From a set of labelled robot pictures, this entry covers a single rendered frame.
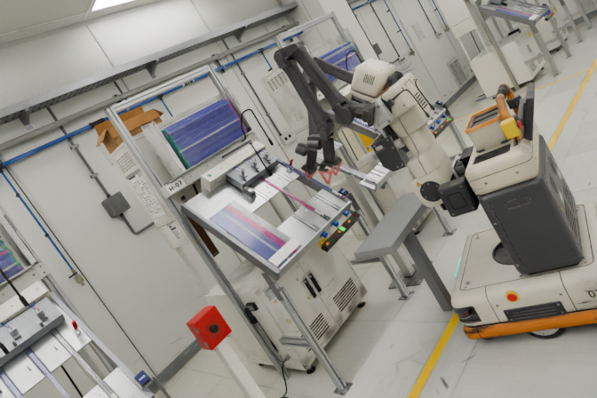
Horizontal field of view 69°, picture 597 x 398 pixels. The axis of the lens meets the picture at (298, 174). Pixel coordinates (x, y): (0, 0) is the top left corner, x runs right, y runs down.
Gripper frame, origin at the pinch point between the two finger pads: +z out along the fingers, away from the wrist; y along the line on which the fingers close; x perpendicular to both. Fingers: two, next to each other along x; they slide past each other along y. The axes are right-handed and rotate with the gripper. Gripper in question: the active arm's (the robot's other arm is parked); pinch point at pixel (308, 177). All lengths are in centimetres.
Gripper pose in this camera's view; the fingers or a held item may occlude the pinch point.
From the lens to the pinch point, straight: 259.2
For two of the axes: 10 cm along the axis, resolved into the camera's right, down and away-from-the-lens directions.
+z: -0.9, 7.6, 6.5
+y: -6.2, 4.7, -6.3
